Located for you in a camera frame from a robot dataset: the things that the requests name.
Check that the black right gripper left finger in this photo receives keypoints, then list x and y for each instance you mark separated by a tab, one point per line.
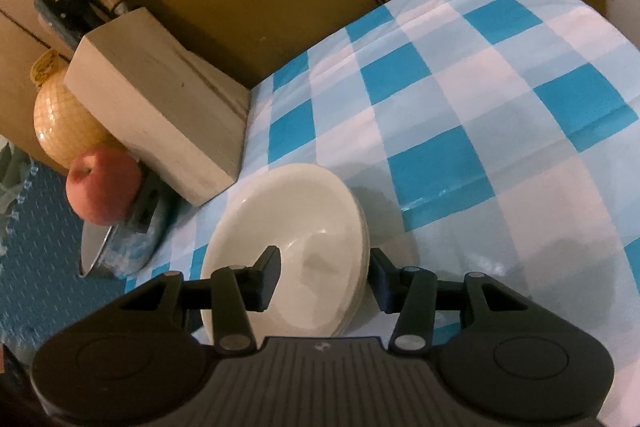
238	291

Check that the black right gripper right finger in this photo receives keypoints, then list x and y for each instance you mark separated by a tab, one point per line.
410	293

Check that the cream bowl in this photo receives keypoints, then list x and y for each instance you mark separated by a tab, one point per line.
312	217

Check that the grey metal pot with lid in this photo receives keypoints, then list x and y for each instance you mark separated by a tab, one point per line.
124	249

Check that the red apple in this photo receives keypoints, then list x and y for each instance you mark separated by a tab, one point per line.
102	184

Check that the wooden knife block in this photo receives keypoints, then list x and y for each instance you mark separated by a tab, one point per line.
180	115

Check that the blue white checkered tablecloth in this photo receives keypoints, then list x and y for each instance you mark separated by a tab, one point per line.
496	136

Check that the yellow pomelo in net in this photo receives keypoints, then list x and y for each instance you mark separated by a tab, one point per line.
63	127

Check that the dark green knife handle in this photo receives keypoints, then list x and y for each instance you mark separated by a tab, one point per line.
71	19

